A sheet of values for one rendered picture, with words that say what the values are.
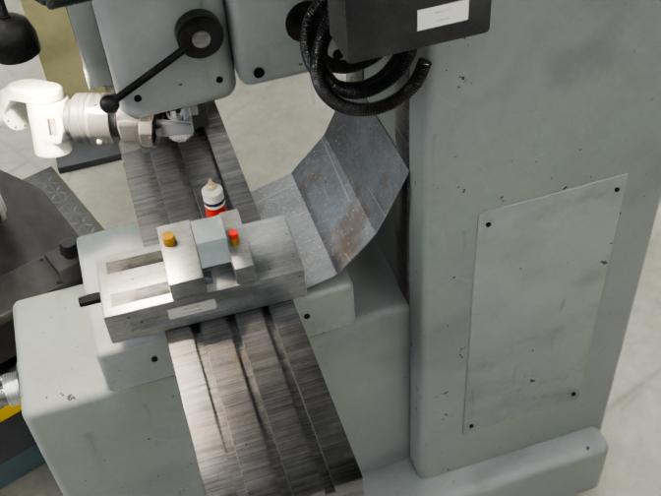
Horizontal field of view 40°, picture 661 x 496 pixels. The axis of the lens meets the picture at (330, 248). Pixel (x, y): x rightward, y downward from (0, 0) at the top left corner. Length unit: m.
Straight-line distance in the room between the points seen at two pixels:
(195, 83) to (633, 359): 1.77
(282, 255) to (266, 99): 2.20
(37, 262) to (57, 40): 1.29
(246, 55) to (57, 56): 2.13
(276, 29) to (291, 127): 2.19
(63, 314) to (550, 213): 1.01
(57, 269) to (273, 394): 0.95
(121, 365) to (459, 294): 0.66
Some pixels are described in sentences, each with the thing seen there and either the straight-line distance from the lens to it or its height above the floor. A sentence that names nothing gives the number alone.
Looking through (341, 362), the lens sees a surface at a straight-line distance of 1.94.
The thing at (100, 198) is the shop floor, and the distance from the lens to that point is 3.45.
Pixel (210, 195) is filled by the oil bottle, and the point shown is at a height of 1.05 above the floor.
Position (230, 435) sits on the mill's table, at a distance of 1.49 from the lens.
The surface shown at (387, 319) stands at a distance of 1.89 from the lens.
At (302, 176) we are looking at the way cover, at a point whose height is 0.93.
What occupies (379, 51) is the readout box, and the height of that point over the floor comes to 1.53.
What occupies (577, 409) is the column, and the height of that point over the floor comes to 0.30.
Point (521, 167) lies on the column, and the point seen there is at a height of 1.13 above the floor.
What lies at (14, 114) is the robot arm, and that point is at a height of 1.23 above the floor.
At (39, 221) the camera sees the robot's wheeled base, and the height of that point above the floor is 0.57.
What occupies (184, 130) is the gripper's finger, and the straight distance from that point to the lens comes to 1.60.
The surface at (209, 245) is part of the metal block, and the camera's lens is 1.56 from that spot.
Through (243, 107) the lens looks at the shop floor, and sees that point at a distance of 3.75.
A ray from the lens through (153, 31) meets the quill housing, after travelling 1.41.
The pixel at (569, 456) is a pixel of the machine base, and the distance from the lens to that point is 2.38.
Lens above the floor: 2.18
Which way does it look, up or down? 45 degrees down
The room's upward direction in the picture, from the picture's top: 5 degrees counter-clockwise
